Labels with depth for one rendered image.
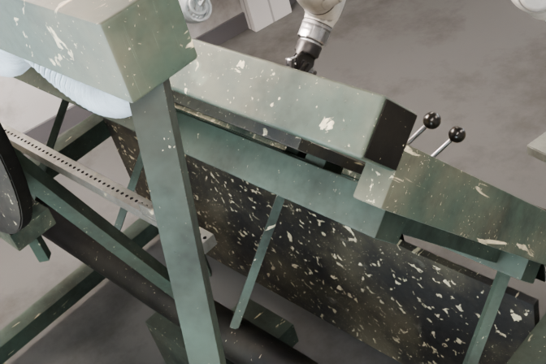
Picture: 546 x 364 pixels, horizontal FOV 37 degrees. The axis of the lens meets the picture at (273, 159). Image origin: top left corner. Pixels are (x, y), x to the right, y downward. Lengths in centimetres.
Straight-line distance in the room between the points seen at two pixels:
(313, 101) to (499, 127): 295
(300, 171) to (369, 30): 368
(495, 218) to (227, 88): 58
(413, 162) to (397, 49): 362
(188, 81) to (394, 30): 371
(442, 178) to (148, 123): 63
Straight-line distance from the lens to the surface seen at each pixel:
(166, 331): 288
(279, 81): 134
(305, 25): 240
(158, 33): 89
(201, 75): 147
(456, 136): 185
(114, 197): 267
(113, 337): 371
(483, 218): 159
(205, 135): 172
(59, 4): 93
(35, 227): 276
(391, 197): 131
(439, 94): 448
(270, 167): 158
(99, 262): 297
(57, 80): 122
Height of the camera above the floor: 254
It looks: 36 degrees down
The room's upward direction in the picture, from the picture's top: 17 degrees counter-clockwise
